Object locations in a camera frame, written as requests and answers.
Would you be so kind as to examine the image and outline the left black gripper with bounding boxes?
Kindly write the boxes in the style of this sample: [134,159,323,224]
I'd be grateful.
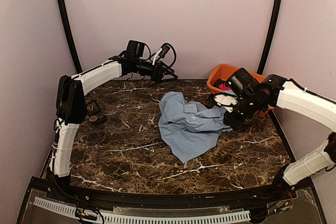
[135,58,179,83]

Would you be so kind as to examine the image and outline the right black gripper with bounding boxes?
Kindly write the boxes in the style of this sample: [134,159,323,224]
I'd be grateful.
[223,93,263,130]

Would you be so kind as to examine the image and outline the light blue button shirt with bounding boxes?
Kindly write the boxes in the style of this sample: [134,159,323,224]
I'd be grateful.
[158,92,232,163]

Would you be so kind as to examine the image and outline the round white brooch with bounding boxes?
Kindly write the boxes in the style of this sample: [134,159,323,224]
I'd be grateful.
[89,115,98,122]

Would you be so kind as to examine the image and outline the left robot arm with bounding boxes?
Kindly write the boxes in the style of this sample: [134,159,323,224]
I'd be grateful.
[49,40,178,179]

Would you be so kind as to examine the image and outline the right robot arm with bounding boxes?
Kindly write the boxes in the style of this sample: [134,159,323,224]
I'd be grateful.
[224,68,335,200]

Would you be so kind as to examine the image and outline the black brooch box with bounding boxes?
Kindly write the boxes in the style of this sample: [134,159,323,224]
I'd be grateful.
[86,100,107,125]

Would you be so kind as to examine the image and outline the red and white clothes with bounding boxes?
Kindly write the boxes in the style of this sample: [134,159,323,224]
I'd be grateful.
[215,79,231,91]

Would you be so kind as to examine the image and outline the orange plastic basin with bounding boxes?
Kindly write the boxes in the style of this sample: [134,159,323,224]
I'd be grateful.
[207,64,275,118]

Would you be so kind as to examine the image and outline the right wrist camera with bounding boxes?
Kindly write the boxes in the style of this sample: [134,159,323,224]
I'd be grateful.
[214,93,238,113]

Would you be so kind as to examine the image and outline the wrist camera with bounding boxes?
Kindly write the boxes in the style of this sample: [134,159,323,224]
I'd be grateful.
[150,42,177,67]
[214,93,238,113]

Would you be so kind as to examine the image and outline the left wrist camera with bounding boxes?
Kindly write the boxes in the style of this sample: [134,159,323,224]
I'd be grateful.
[150,42,177,67]

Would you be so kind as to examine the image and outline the black front rail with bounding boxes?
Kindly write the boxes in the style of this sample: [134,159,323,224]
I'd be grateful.
[28,176,314,217]

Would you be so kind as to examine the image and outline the right black frame post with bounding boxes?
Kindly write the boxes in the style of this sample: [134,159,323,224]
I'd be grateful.
[257,0,282,75]

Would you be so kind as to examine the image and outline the black frame post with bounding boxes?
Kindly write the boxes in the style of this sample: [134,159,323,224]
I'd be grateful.
[57,0,82,73]
[257,0,282,75]

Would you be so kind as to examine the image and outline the left black frame post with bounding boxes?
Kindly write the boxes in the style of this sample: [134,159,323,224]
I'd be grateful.
[57,0,82,73]

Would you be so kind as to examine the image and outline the white slotted cable duct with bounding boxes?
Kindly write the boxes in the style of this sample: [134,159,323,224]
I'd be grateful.
[33,197,251,224]

